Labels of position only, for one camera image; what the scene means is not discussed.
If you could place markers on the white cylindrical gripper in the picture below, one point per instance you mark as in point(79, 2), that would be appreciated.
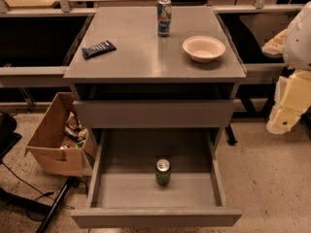
point(298, 43)

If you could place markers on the green soda can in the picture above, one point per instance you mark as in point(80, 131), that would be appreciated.
point(162, 172)

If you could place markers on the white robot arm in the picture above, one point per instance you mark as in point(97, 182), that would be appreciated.
point(294, 43)

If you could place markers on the grey drawer cabinet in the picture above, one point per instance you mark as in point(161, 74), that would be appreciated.
point(147, 67)

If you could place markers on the blue silver tall can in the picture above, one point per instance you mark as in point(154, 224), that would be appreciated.
point(163, 17)

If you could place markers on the open grey middle drawer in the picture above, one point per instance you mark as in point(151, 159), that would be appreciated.
point(123, 190)

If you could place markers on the closed grey top drawer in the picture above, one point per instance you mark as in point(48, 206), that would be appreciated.
point(154, 114)

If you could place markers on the white paper bowl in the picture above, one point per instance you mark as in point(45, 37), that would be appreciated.
point(203, 49)

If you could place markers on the dark blue snack bar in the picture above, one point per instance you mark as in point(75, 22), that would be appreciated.
point(98, 49)

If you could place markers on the cardboard box with trash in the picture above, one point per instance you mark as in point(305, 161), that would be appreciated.
point(53, 149)

